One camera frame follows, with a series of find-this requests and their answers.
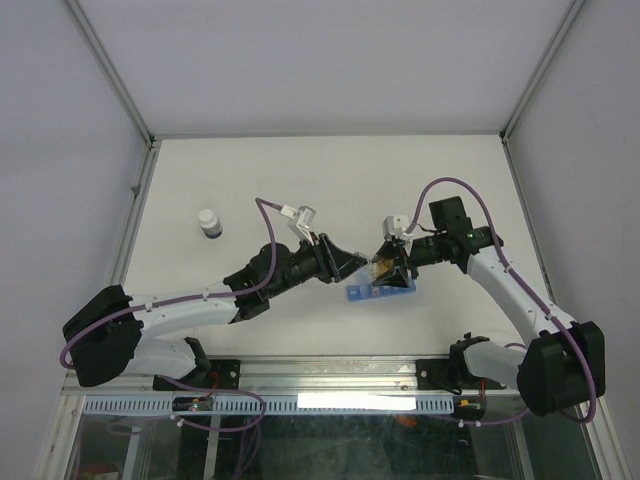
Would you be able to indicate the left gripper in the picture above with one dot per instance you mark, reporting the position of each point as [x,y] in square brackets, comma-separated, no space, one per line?
[333,263]

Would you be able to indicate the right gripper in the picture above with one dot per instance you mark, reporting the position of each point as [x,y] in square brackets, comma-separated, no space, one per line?
[395,277]

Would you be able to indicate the clear bottle orange pills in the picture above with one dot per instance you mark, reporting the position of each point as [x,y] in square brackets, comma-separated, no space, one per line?
[379,266]

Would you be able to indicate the blue weekly pill organizer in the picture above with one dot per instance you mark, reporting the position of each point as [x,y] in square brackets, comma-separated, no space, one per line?
[360,288]

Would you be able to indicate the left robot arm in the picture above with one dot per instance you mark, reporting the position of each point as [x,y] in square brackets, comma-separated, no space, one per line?
[118,334]

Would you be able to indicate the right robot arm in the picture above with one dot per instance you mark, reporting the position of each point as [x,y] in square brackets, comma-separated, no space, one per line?
[561,362]

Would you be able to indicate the white capped pill bottle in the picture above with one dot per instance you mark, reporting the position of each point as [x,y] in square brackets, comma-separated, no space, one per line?
[210,224]

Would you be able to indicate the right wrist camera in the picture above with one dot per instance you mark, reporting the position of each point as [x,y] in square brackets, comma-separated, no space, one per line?
[396,227]

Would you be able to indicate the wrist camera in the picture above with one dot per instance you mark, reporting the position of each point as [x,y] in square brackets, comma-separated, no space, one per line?
[396,227]
[299,221]

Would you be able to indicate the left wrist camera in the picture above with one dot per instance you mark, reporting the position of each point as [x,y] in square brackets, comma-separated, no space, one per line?
[299,221]

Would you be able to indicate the aluminium mounting rail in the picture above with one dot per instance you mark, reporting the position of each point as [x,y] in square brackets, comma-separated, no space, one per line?
[291,375]

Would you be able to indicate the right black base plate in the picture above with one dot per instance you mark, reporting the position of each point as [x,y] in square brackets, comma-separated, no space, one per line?
[444,374]

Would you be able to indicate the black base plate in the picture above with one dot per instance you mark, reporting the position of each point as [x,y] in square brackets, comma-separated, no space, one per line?
[444,374]
[218,374]

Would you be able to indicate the grey slotted cable duct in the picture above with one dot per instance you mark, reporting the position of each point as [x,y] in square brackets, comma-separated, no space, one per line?
[300,404]

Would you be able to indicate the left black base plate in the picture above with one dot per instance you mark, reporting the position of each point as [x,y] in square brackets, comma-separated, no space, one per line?
[218,374]

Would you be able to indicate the left aluminium frame post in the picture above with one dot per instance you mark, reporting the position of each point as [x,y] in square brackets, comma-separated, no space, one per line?
[108,69]

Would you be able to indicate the aluminium frame post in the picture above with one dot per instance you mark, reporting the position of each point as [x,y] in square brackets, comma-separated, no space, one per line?
[108,69]
[562,31]

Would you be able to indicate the right aluminium frame post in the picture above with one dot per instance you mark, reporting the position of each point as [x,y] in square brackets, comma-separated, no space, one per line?
[562,31]

